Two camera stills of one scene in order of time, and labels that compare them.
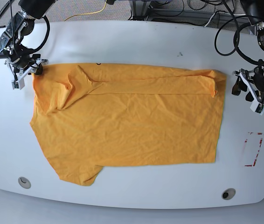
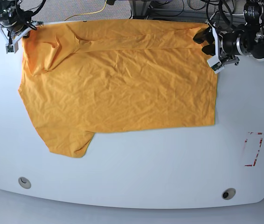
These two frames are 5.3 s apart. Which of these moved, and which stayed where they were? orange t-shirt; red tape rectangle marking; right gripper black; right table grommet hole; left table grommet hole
Moved: right gripper black; orange t-shirt
Stayed: left table grommet hole; red tape rectangle marking; right table grommet hole
